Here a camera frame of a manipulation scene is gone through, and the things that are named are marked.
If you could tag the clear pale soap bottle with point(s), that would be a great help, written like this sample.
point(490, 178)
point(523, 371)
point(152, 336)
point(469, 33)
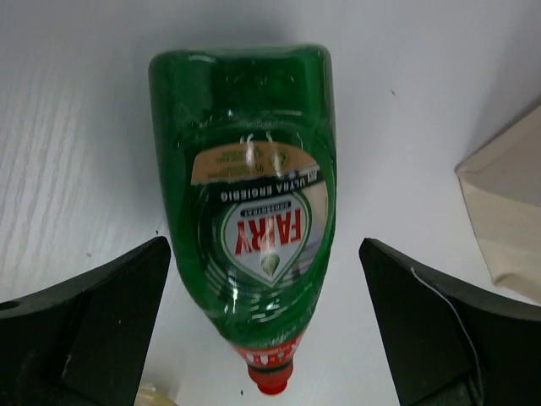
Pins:
point(148, 395)

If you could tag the canvas bag orange handles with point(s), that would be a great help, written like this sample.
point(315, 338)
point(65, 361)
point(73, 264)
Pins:
point(501, 188)

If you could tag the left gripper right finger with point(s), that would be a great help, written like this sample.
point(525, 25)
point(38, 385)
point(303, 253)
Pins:
point(448, 342)

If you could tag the green Fairy dish soap bottle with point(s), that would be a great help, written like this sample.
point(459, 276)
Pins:
point(246, 149)

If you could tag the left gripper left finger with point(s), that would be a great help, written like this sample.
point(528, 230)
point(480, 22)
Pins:
point(84, 341)

